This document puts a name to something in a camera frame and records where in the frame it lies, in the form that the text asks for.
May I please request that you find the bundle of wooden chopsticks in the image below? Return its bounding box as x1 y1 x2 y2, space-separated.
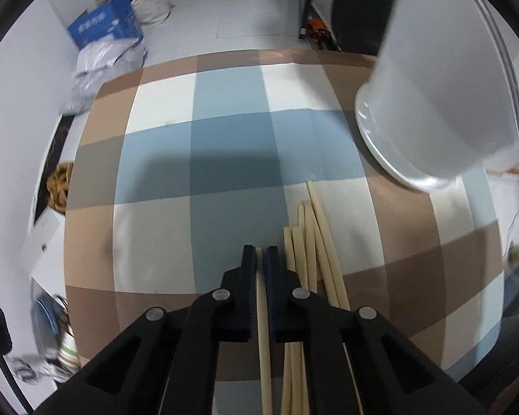
283 181 364 415

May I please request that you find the black framed sliding door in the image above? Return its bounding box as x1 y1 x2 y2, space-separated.
294 0 320 42

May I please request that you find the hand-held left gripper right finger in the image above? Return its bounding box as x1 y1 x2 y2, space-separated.
263 246 487 415

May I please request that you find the white cardboard box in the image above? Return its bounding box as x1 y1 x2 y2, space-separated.
19 212 67 279

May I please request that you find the black backpack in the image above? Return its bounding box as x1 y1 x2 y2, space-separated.
331 0 401 57

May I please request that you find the wooden chopstick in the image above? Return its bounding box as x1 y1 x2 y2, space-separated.
255 247 272 415

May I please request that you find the checkered tablecloth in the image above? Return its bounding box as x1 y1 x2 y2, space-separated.
63 47 507 394

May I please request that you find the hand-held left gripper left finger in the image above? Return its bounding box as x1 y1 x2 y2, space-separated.
34 244 258 415

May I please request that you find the small grey plastic parcel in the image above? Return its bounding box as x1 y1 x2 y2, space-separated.
75 38 148 79

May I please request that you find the white fabric bag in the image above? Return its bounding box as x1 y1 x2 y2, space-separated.
132 0 176 24

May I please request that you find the orange object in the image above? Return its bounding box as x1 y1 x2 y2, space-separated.
307 17 329 37

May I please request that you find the white plastic utensil holder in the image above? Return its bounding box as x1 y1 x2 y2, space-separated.
355 0 519 193

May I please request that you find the blue round dish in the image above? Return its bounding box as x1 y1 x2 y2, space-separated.
32 296 70 338

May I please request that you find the blue cardboard box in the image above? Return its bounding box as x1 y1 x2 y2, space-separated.
67 0 145 50

